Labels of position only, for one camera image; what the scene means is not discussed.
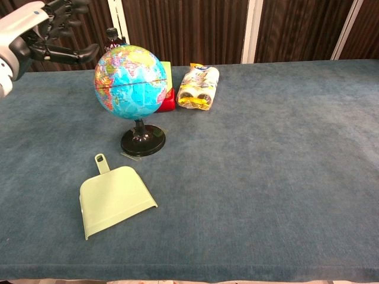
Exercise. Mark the dark soda bottle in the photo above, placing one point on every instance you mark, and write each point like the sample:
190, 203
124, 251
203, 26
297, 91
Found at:
112, 38

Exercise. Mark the red and green snack bag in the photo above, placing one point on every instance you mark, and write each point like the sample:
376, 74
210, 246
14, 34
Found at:
167, 100

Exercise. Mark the white metal frame post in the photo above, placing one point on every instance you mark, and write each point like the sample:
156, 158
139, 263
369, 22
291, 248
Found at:
120, 17
251, 29
346, 29

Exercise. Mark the light green plastic dustpan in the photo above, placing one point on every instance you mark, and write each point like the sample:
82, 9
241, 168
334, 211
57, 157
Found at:
114, 198

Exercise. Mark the blue table cloth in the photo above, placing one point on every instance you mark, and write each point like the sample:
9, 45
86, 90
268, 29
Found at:
237, 177

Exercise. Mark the clear pack of tape rolls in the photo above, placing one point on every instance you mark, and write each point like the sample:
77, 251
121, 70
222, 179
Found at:
197, 87

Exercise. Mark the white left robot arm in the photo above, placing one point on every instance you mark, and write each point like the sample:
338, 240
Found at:
3, 80

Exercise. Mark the blue world globe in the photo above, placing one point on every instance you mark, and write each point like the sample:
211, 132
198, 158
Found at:
130, 85

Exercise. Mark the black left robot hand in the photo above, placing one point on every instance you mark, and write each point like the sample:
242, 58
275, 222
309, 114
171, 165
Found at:
56, 32

